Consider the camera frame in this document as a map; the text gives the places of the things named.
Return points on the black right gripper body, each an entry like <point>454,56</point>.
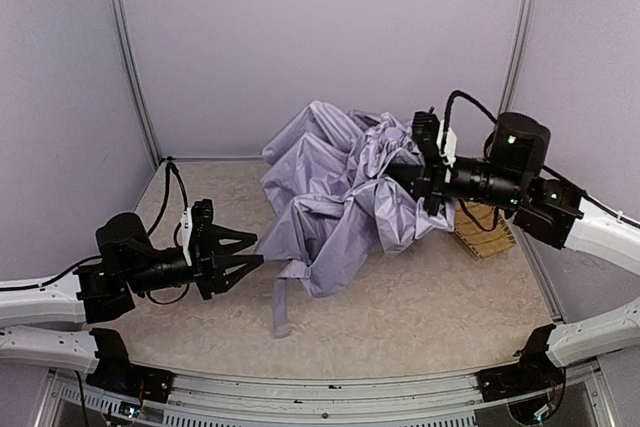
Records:
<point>431,167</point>

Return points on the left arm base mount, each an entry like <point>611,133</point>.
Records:
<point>133,380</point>

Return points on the front aluminium rail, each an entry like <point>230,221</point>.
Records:
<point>443,399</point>

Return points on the lavender folding umbrella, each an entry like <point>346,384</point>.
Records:
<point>334,202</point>

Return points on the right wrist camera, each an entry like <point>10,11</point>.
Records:
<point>427,134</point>

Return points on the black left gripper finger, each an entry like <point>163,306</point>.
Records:
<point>227,241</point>
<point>234,268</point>

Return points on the aluminium frame post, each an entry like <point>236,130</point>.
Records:
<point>518,50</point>
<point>134,83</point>

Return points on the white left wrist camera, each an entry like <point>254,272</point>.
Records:
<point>195,220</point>

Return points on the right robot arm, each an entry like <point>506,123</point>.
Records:
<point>552,211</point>

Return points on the left aluminium frame post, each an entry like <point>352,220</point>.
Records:
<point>134,83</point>

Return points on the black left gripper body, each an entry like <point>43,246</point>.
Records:
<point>203,251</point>

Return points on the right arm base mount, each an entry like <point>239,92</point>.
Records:
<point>517,379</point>

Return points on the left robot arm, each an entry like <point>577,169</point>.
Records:
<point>56,322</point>

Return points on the right aluminium frame post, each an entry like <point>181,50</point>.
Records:
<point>518,50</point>

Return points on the woven bamboo tray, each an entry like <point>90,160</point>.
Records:
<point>482,230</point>

